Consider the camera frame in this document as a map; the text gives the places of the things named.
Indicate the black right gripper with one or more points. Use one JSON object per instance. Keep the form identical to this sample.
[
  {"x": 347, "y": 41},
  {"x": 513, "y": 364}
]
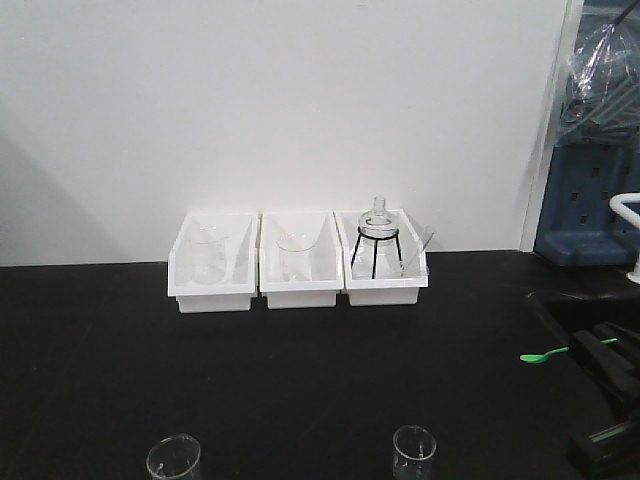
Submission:
[{"x": 611, "y": 359}]

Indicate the green plastic spoon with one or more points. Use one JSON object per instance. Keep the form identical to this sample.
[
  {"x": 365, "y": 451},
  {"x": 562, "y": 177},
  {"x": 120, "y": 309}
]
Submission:
[{"x": 534, "y": 357}]

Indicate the black lab sink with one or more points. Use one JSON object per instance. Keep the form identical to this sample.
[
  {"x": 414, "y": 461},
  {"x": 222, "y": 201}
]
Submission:
[{"x": 562, "y": 313}]

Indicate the blue pegboard drying rack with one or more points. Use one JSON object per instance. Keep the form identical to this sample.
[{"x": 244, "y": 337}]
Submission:
[{"x": 576, "y": 226}]

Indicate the front right glass beaker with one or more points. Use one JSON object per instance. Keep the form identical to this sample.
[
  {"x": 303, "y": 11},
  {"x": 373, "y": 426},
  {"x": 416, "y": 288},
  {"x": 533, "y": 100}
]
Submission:
[{"x": 414, "y": 448}]

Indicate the glass tube in right bin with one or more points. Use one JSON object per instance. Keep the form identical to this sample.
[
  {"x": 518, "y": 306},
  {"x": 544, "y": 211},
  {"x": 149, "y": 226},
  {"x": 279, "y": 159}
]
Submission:
[{"x": 425, "y": 237}]

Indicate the right white plastic bin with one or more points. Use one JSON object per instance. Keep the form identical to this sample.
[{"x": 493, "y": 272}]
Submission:
[{"x": 389, "y": 287}]

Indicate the white plastic bin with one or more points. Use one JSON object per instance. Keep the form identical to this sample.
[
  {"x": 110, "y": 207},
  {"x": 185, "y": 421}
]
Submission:
[
  {"x": 389, "y": 287},
  {"x": 240, "y": 284},
  {"x": 327, "y": 278}
]

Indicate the clear plastic bag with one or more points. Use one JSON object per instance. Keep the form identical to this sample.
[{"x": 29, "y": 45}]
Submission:
[{"x": 601, "y": 104}]

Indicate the round glass flask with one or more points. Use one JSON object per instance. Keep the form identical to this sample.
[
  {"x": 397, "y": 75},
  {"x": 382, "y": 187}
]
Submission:
[{"x": 378, "y": 223}]

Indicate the middle white plastic bin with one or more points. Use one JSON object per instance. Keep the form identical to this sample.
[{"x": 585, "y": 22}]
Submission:
[{"x": 327, "y": 278}]

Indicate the glass beaker in middle bin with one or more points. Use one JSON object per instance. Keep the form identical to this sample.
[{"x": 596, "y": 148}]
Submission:
[{"x": 295, "y": 256}]

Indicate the glass beaker in bin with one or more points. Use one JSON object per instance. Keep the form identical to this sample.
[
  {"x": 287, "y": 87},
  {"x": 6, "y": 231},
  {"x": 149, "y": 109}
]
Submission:
[
  {"x": 208, "y": 255},
  {"x": 295, "y": 256}
]

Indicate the left white plastic bin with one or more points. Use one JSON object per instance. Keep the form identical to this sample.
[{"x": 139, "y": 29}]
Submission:
[{"x": 240, "y": 284}]

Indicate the glass beaker in left bin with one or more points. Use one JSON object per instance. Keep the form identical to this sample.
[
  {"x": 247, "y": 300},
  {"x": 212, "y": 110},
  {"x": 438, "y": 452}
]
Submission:
[{"x": 208, "y": 255}]

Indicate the front left glass beaker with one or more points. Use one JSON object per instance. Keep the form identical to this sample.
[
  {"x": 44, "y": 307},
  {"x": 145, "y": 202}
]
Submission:
[{"x": 174, "y": 458}]

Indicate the black wire tripod stand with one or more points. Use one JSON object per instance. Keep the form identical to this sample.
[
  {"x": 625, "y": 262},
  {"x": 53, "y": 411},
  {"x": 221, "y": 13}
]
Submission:
[{"x": 374, "y": 250}]

